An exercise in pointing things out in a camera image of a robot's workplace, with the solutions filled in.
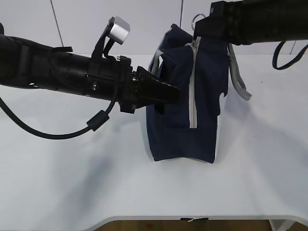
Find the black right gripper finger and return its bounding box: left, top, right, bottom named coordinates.
left=193, top=1, right=228, bottom=39

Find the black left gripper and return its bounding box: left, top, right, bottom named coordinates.
left=84, top=56, right=180, bottom=114

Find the navy blue lunch bag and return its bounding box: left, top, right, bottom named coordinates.
left=146, top=24, right=251, bottom=164

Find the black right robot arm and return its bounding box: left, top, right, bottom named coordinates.
left=193, top=0, right=308, bottom=45

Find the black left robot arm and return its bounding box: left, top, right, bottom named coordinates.
left=0, top=18, right=180, bottom=113

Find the black tape on table edge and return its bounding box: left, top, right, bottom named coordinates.
left=180, top=218, right=209, bottom=222

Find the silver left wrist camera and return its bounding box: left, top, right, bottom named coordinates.
left=107, top=16, right=130, bottom=45

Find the black cable loop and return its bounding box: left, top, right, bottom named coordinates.
left=272, top=40, right=308, bottom=71

